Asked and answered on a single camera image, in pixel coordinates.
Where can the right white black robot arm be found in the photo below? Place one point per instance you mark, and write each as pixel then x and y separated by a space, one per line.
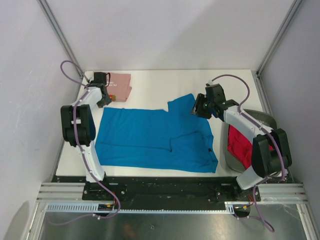
pixel 270 155

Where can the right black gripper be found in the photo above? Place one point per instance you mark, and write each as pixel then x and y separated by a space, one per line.
pixel 197 109

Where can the left aluminium frame post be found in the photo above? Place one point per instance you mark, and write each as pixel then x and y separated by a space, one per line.
pixel 50 16

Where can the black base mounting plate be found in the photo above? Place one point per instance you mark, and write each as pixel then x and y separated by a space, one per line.
pixel 164 193

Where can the aluminium extrusion rail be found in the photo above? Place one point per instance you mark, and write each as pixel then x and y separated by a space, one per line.
pixel 270 193

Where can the aluminium frame post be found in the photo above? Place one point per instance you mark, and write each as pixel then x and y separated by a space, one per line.
pixel 280 34
pixel 50 16

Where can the blue t shirt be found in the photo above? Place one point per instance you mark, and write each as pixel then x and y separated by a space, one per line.
pixel 172 139

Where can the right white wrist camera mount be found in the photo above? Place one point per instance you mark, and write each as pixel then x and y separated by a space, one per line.
pixel 210 83

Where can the folded pink printed t shirt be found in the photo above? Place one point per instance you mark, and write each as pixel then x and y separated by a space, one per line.
pixel 119 88

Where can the right aluminium frame post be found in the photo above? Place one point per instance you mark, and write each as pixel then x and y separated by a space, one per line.
pixel 280 34

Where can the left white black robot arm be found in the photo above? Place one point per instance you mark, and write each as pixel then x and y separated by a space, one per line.
pixel 78 126

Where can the red t shirt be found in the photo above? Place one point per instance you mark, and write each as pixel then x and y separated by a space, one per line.
pixel 239 147

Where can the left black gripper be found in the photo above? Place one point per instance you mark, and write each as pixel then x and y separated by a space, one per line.
pixel 106 102

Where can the grey plastic basket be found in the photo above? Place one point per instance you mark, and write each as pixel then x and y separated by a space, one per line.
pixel 230 160

